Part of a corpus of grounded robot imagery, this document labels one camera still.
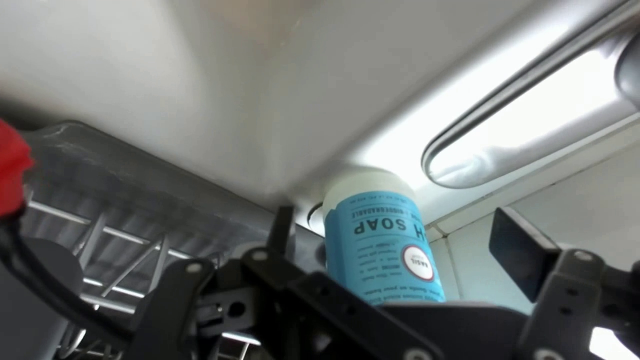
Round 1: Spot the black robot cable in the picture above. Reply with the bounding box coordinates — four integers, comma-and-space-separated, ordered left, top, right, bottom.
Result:
0, 217, 136, 348

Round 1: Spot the red cable connector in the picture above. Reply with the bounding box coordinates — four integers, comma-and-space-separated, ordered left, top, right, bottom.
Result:
0, 117, 37, 217

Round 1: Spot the grey wire dish rack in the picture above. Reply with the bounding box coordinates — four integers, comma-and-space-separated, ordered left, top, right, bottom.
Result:
18, 117, 296, 360

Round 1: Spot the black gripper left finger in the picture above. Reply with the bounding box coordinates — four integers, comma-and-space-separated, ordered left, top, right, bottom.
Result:
128, 203, 443, 360

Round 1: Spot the blue label soap bottle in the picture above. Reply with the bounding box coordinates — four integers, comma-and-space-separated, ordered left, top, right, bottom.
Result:
320, 165, 448, 307

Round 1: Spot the chrome sink faucet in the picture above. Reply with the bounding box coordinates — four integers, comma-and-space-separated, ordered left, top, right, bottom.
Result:
421, 0, 640, 190

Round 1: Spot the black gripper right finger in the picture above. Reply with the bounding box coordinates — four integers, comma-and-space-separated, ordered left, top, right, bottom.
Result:
489, 206, 640, 360

